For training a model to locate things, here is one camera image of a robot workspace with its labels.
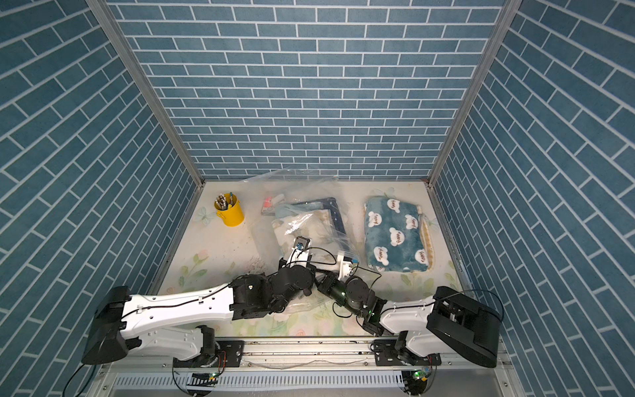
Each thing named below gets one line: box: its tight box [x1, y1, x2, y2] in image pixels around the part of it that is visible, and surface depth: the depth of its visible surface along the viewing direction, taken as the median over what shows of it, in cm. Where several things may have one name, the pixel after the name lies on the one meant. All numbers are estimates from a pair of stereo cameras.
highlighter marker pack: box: [260, 196, 276, 216], surface depth 111 cm
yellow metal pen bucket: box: [214, 194, 245, 228], surface depth 106 cm
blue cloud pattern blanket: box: [364, 196, 429, 273], surface depth 93 cm
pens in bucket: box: [214, 191, 235, 211], surface depth 93 cm
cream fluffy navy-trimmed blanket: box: [271, 197, 348, 248], surface depth 96 cm
